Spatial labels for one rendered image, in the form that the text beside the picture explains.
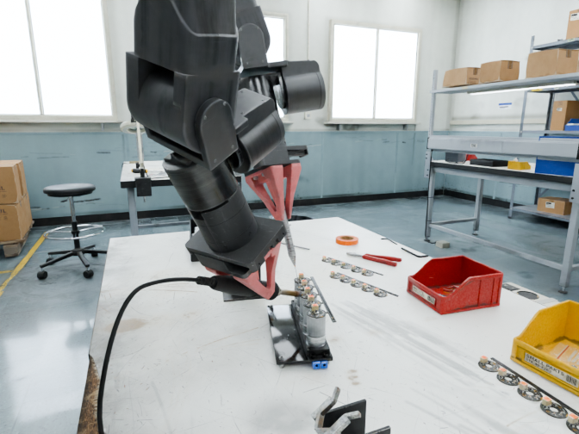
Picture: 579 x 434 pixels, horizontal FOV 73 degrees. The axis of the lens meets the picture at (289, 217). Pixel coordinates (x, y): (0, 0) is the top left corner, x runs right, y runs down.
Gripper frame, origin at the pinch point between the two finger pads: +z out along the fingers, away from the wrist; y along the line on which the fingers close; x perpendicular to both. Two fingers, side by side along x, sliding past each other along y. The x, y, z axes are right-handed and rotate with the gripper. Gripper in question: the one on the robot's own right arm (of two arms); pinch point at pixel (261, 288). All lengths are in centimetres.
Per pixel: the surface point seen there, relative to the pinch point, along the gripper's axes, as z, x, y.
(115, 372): 2.7, 15.8, 13.0
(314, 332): 7.3, -0.6, -5.1
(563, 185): 146, -223, -21
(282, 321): 12.1, -2.8, 3.3
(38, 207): 124, -83, 433
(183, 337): 7.8, 6.9, 13.2
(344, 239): 34, -41, 17
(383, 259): 30.1, -33.9, 2.9
